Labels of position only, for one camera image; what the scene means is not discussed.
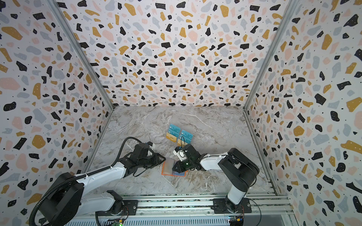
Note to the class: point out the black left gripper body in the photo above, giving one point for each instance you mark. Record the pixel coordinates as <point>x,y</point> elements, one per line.
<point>151,161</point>

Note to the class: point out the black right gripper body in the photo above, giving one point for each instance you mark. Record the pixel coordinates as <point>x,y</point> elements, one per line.
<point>179,163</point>

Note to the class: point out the gold vip card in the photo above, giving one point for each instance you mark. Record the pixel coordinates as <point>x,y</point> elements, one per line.
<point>181,142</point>
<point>171,137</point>

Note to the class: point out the orange card holder wallet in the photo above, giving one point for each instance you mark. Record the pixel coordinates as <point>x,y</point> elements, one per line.
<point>167,169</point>

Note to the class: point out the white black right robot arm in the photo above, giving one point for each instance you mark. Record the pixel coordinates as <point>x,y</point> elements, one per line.
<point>240,170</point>

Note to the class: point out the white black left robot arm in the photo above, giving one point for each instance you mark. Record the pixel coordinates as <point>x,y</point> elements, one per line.
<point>68,196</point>

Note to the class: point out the teal VIP card right lower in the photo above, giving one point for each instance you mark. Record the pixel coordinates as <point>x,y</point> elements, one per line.
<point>187,141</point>

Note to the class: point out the teal vip card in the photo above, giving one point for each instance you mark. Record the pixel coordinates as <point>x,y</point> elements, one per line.
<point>186,135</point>
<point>187,141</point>
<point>174,133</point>
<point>173,127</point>

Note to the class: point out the clear acrylic card display stand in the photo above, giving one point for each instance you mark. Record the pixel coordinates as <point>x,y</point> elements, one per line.
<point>179,136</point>

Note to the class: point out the teal VIP card right upper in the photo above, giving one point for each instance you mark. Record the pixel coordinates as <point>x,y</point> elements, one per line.
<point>186,135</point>

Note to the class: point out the teal VIP card left lower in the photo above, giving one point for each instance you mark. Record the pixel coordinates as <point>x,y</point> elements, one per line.
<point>174,133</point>

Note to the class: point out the teal VIP card left upper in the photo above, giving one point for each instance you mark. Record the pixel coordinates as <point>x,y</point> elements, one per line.
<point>173,127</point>

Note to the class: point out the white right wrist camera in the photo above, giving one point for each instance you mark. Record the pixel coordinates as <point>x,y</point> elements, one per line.
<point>178,151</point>

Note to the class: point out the aluminium corner post left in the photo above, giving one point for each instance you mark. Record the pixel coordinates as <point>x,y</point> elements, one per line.
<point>54,8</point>

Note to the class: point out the aluminium corner post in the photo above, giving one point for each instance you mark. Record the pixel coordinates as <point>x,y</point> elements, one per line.
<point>54,8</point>
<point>291,7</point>

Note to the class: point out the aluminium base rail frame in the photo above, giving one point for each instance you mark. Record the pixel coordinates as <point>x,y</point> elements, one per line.
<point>192,210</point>

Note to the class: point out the aluminium corner post right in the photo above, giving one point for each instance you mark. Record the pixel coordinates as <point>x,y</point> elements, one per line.
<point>291,7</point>

